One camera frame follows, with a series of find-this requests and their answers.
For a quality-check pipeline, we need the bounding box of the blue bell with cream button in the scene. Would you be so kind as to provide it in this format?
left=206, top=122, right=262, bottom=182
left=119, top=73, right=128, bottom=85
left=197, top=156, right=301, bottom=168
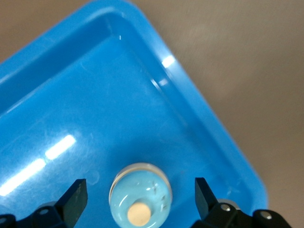
left=108, top=162, right=173, bottom=228

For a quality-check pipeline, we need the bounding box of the brown table mat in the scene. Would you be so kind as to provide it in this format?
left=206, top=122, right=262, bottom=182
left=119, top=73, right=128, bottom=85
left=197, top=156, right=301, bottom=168
left=0, top=0, right=304, bottom=228

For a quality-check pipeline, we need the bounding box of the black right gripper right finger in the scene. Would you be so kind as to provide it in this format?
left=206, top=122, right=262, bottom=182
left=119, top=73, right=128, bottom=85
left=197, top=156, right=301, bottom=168
left=190, top=177, right=290, bottom=228

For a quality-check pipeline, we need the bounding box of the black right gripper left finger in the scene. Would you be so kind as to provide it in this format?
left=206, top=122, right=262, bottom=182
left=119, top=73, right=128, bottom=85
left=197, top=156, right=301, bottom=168
left=0, top=179, right=88, bottom=228

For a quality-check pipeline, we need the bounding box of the blue plastic tray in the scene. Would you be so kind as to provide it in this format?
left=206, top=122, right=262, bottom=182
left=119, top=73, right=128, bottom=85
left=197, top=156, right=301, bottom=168
left=0, top=0, right=269, bottom=228

